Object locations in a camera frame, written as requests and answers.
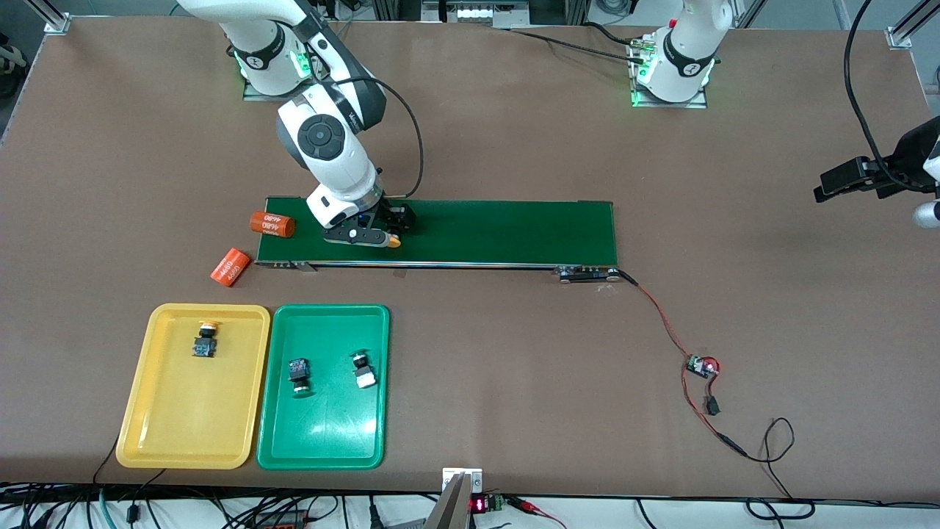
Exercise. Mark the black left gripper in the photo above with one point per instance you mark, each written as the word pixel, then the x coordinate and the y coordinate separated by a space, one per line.
pixel 902 166

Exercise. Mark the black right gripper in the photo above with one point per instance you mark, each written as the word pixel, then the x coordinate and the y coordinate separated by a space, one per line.
pixel 387 214

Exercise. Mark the orange 4680 cylinder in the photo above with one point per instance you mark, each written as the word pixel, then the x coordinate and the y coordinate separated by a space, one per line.
pixel 272 224
pixel 231 267

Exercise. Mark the green mushroom push button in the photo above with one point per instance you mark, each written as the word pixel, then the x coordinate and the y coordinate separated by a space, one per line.
pixel 297 366
pixel 363 378

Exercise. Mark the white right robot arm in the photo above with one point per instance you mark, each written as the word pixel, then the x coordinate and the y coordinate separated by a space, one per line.
pixel 330 139

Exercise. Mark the green belt conveyor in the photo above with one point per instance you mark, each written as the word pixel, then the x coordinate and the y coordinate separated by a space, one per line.
pixel 499 231

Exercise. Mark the green plastic tray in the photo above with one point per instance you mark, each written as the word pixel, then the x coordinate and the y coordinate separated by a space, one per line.
pixel 330 426

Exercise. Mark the small black circuit board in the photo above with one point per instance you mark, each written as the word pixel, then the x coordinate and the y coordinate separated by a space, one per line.
pixel 698 365

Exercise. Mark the red digit display module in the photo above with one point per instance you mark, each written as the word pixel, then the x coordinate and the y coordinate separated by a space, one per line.
pixel 479 505

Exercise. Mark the yellow plastic tray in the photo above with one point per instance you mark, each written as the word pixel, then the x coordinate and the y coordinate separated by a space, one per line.
pixel 176 411

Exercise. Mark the red clip lead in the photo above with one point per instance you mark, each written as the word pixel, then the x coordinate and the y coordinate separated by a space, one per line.
pixel 525 505

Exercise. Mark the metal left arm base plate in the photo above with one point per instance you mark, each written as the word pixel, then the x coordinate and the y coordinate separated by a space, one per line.
pixel 668 105

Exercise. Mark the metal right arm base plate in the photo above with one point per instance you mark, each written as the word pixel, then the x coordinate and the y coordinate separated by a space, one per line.
pixel 253 92

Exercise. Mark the grey metal bracket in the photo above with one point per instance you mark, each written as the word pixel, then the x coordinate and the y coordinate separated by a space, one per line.
pixel 455 507

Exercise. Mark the aluminium frame profile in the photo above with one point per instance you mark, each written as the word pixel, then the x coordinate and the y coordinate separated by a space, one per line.
pixel 55 22

